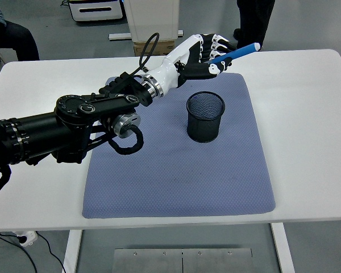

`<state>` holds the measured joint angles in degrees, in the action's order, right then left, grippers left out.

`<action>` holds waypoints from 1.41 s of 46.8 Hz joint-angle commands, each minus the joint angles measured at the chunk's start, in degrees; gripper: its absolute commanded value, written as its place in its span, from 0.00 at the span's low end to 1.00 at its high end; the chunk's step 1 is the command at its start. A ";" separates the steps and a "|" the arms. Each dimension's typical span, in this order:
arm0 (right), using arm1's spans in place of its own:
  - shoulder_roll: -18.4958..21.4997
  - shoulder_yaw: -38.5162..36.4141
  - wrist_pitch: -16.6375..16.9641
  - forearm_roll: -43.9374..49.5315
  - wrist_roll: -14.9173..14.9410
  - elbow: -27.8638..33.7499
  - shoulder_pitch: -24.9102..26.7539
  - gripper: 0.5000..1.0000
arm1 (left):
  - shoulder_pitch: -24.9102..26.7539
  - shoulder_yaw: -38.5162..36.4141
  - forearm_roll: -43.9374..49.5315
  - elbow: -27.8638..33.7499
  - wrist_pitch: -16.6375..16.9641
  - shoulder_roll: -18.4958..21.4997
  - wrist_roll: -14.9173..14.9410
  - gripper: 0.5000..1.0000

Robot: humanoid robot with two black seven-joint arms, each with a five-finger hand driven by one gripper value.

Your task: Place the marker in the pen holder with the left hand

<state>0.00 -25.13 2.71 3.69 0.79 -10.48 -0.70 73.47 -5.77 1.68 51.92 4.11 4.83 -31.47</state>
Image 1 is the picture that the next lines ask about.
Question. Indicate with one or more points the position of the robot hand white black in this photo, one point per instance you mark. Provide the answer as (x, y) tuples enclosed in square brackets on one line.
[(170, 66)]

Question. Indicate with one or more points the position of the blue marker pen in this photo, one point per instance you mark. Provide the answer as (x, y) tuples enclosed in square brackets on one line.
[(244, 50)]

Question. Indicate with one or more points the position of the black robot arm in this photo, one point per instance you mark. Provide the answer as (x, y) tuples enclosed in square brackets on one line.
[(45, 125)]

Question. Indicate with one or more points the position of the black mesh pen holder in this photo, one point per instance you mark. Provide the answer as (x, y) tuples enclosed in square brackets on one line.
[(204, 130)]

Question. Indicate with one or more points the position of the brown cardboard box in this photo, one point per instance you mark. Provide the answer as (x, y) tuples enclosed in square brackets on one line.
[(163, 46)]

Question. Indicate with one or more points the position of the white cabinet panel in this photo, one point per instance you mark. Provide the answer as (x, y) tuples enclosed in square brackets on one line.
[(153, 20)]

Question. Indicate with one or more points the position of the white base bar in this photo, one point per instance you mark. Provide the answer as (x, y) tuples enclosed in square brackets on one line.
[(119, 36)]

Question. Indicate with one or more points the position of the white appliance with black slot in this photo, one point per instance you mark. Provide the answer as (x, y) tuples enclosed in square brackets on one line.
[(96, 15)]

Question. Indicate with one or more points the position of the person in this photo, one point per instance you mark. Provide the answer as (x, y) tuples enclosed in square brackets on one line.
[(14, 37), (253, 22)]

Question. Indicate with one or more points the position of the blue-grey quilted mat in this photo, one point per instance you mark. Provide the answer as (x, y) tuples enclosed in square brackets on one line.
[(173, 176)]

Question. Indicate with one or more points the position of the white table leg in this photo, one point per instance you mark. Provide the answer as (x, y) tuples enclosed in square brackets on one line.
[(282, 250), (72, 253)]

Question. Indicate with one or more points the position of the white power strip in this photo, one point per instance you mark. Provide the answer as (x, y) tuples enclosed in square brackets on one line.
[(27, 238)]

